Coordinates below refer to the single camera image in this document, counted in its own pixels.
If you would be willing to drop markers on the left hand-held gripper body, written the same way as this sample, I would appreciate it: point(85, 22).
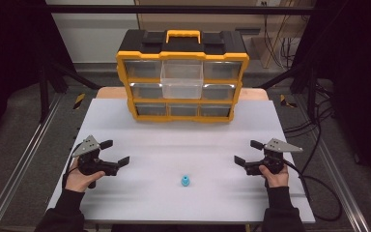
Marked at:
point(87, 148)

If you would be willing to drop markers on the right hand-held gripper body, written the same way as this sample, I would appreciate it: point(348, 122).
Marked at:
point(280, 146)

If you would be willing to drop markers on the small blue plastic part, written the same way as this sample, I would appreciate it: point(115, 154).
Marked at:
point(185, 181)

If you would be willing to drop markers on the clear plastic drawer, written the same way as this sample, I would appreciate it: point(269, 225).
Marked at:
point(182, 80)

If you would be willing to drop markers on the yellow black drawer organizer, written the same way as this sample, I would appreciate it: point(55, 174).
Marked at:
point(182, 48)

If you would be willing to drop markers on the person's right hand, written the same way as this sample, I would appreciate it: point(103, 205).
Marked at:
point(277, 179)

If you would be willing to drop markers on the person's left hand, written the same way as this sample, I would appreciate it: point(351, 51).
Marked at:
point(77, 182)

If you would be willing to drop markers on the black yellow hazard tape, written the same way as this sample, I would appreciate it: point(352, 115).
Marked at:
point(286, 101)
point(79, 101)

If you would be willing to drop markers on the black stand strut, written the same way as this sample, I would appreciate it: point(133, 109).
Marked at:
point(309, 87)
point(45, 90)

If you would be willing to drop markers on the white table mat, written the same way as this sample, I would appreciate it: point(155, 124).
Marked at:
point(180, 199)

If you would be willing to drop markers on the black curtain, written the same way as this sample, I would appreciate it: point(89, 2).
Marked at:
point(360, 80)
point(9, 58)

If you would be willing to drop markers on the black crossbar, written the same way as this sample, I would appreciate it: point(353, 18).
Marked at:
point(174, 9)

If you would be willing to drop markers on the aluminium frame rail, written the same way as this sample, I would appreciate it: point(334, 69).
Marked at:
point(341, 180)
point(16, 170)

